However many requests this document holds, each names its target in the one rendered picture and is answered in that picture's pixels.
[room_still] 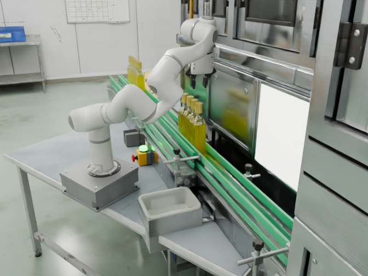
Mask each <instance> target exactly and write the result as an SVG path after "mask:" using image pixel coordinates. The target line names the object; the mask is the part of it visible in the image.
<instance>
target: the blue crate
mask: <svg viewBox="0 0 368 276"><path fill-rule="evenodd" d="M25 41H26V37H25V30H24V26H5V27H0V43H3V42H25Z"/></svg>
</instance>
